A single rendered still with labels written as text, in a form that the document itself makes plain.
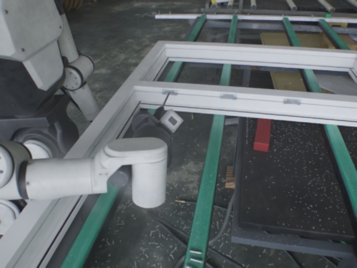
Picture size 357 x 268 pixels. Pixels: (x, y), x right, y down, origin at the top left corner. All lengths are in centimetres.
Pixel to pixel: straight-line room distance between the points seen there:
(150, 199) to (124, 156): 10
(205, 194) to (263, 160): 56
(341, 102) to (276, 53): 44
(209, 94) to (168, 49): 48
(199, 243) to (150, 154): 20
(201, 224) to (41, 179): 31
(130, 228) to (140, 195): 114
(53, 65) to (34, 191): 37
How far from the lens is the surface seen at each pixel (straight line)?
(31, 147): 82
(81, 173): 48
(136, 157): 46
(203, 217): 59
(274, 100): 87
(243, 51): 125
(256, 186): 104
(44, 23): 74
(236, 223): 96
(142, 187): 50
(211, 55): 126
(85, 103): 101
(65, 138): 83
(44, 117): 77
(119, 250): 158
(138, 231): 163
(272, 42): 230
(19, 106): 73
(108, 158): 46
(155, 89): 90
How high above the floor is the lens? 134
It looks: 37 degrees down
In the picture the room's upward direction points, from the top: 2 degrees counter-clockwise
